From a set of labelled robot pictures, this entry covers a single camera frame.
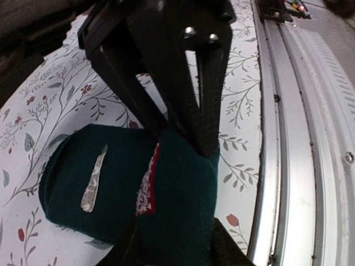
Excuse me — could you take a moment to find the dark green sock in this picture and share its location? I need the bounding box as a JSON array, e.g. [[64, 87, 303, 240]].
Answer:
[[38, 124, 219, 265]]

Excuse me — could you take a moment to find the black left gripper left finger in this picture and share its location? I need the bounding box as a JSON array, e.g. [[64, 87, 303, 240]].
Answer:
[[96, 219, 140, 266]]

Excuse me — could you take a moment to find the floral tablecloth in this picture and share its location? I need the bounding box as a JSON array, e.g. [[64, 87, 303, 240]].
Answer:
[[1, 1, 262, 265]]

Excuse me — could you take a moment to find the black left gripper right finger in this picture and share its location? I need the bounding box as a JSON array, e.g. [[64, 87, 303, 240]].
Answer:
[[212, 218, 255, 266]]

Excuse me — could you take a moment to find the aluminium front rail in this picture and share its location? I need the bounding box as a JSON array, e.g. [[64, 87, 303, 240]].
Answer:
[[248, 1, 354, 265]]

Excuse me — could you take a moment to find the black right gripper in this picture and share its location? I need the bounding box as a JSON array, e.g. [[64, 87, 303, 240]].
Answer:
[[78, 1, 236, 157]]

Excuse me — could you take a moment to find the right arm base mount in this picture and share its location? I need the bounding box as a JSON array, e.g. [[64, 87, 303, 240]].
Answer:
[[255, 0, 311, 22]]

